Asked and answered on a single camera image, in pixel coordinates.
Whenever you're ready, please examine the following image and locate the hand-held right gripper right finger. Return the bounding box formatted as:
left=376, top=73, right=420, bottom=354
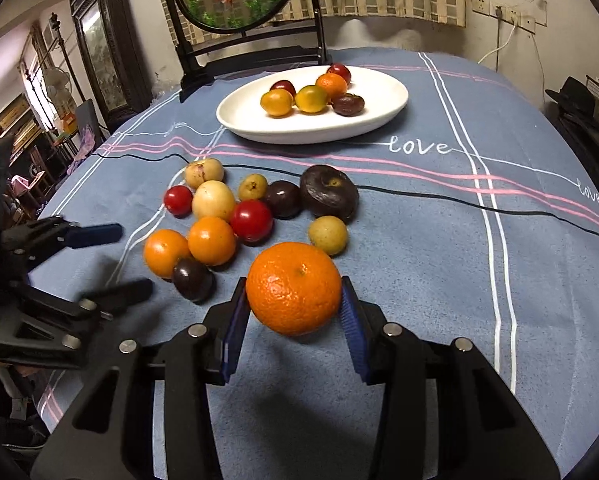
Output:
left=339, top=276, right=563, bottom=480

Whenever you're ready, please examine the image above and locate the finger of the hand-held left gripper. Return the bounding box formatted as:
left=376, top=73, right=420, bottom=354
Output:
left=0, top=278, right=154, bottom=369
left=2, top=215, right=124, bottom=262

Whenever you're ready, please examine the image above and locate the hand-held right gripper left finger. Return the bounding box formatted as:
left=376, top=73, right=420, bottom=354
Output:
left=29, top=277, right=253, bottom=480

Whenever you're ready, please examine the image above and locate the large orange mandarin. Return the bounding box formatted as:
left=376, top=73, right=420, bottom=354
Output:
left=245, top=241, right=343, bottom=337

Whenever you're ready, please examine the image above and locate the white oval plate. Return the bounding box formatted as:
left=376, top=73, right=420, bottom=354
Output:
left=216, top=64, right=410, bottom=145

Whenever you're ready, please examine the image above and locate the orange tangerine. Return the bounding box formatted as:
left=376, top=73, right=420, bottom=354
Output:
left=316, top=73, right=349, bottom=100
left=143, top=229, right=192, bottom=279
left=187, top=216, right=237, bottom=267

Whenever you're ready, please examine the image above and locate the dark purple round fruit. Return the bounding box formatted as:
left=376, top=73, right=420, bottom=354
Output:
left=264, top=180, right=303, bottom=220
left=172, top=258, right=214, bottom=304

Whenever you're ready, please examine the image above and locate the blue striped tablecloth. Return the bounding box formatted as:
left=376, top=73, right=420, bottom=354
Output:
left=29, top=47, right=599, bottom=480

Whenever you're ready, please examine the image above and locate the small red tomato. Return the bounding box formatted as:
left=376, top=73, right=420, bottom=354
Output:
left=163, top=185, right=194, bottom=219

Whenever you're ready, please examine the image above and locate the yellow-green round fruit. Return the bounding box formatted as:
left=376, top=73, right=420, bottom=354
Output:
left=308, top=215, right=349, bottom=256

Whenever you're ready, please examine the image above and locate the large pale yellow fruit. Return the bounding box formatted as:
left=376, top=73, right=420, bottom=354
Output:
left=192, top=180, right=237, bottom=222

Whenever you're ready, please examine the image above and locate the small yellow spotted fruit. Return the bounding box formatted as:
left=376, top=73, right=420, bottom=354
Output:
left=184, top=158, right=225, bottom=190

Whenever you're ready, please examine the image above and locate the white standing fan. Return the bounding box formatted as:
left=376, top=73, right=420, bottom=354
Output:
left=42, top=67, right=76, bottom=107

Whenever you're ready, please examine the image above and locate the large dark purple flat fruit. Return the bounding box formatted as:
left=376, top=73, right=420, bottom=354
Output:
left=299, top=164, right=359, bottom=225

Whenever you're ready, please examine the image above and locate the small yellow-green fruit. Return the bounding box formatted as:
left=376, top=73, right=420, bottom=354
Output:
left=238, top=173, right=268, bottom=202

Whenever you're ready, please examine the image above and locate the dark wooden framed mirror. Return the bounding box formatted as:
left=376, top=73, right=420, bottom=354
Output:
left=68, top=0, right=154, bottom=123

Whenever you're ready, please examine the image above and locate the dark purple passion fruit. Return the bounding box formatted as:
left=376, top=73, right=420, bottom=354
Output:
left=331, top=93, right=365, bottom=118

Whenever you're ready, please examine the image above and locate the yellow-orange tangerine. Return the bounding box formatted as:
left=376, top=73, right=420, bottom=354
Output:
left=260, top=89, right=295, bottom=119

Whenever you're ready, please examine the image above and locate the green-tinged tangerine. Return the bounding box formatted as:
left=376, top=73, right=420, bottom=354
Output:
left=294, top=85, right=330, bottom=114

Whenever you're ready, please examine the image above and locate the dark wooden furniture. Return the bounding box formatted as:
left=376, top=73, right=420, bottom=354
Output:
left=547, top=72, right=599, bottom=241

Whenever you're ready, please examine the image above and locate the black hat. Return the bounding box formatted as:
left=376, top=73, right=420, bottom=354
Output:
left=545, top=76, right=596, bottom=117

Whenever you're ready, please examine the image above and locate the black cable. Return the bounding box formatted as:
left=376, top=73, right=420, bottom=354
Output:
left=95, top=152, right=599, bottom=237

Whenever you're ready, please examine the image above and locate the white power cable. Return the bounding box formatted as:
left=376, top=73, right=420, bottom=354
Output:
left=477, top=7, right=517, bottom=66

